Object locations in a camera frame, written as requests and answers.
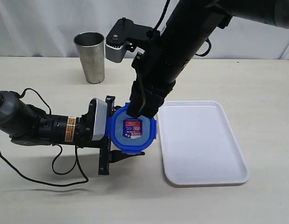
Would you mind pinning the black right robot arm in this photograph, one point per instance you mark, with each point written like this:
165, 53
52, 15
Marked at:
197, 19

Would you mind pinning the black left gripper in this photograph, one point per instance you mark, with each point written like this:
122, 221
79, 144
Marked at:
92, 133

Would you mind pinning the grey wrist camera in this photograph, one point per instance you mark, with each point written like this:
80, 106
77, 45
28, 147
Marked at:
115, 53
99, 120

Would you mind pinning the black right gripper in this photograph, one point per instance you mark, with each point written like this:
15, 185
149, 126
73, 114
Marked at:
154, 61

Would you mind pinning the blue container lid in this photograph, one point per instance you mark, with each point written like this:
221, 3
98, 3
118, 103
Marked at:
130, 135

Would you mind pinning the white backdrop curtain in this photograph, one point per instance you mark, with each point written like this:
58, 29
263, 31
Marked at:
47, 28

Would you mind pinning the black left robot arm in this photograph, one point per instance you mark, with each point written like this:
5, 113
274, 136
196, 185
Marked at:
28, 125

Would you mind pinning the stainless steel cup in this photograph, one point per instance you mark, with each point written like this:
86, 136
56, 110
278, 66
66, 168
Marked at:
90, 48

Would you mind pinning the white plastic tray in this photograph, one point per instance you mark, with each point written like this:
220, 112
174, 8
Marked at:
198, 145

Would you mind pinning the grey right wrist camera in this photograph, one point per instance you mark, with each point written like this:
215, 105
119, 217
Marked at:
115, 53

